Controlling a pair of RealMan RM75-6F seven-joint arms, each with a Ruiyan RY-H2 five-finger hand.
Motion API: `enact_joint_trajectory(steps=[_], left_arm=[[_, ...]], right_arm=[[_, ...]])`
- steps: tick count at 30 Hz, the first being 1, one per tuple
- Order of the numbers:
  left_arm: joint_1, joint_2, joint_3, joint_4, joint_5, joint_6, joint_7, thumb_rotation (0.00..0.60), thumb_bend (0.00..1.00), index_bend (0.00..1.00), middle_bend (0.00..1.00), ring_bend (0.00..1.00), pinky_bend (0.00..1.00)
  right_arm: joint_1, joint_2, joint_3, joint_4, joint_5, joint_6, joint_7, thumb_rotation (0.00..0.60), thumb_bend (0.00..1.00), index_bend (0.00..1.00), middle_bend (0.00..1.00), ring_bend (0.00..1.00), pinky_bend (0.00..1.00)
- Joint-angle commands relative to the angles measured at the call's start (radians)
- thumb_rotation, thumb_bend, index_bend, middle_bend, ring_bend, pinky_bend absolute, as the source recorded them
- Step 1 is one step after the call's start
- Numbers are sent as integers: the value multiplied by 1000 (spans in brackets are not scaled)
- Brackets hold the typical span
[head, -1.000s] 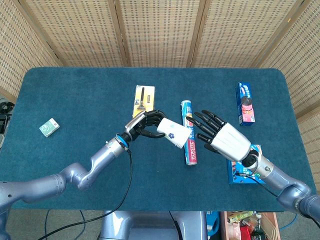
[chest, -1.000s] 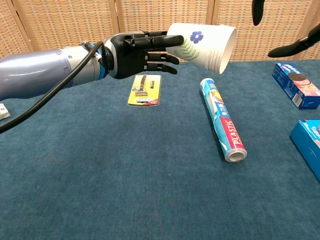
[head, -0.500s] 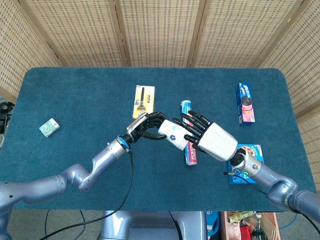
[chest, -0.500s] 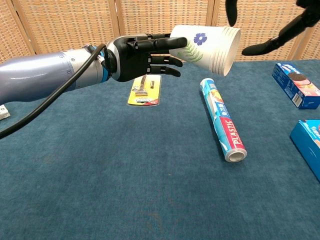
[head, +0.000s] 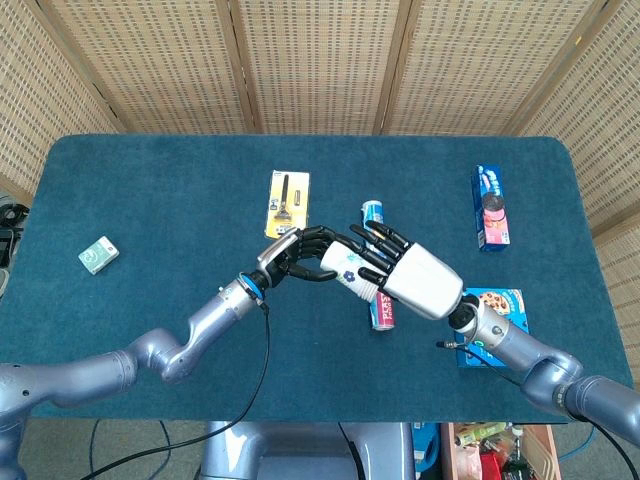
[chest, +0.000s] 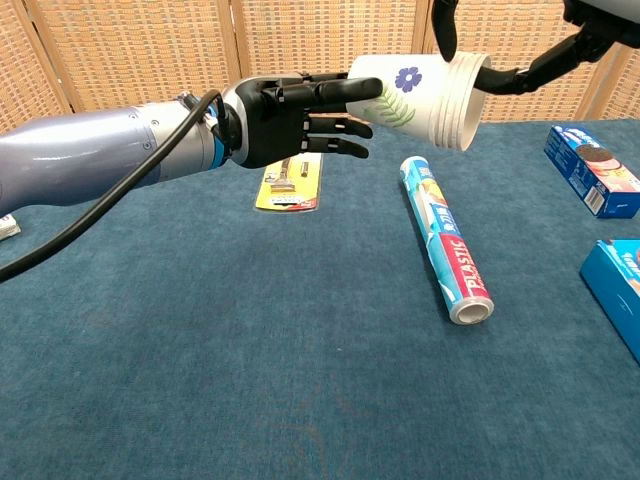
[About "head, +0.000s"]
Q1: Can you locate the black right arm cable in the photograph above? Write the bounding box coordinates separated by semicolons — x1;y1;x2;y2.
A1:
435;340;640;480

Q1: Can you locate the dark equipment clutter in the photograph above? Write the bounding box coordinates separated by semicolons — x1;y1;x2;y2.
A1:
0;195;32;297

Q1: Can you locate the plastic wrap roll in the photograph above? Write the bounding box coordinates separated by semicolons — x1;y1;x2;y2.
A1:
360;200;398;333

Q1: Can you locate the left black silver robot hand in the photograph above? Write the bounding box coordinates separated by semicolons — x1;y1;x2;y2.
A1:
255;225;340;291

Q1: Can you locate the woven rattan folding screen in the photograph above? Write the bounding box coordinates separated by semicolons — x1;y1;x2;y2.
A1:
0;0;640;334

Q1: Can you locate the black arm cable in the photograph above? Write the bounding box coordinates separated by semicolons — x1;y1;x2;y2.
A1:
78;302;272;480
435;340;640;480

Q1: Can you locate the blue chocolate chip cookie box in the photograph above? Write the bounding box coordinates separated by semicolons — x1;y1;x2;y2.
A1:
453;287;531;370

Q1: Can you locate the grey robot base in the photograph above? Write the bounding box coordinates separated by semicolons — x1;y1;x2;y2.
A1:
199;421;416;480

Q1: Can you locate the small green white card box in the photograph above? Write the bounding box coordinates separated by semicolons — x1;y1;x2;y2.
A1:
77;235;121;276

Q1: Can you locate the blue sandwich cookie box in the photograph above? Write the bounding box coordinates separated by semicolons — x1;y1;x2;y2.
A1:
470;164;512;252

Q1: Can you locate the razor in yellow blister pack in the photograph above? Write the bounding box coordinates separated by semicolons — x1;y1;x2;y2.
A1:
263;169;311;239

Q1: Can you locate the blue floor cable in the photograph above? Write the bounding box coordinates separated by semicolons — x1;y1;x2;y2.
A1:
558;423;599;462

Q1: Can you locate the pink crate with goods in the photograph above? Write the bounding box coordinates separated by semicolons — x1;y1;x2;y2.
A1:
439;422;562;480

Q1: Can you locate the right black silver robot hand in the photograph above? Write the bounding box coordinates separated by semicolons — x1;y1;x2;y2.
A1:
349;222;464;321

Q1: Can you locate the blue table mat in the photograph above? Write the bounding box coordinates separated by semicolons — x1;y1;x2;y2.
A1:
0;133;634;425

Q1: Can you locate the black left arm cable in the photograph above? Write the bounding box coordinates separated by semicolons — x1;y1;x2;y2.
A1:
78;302;272;480

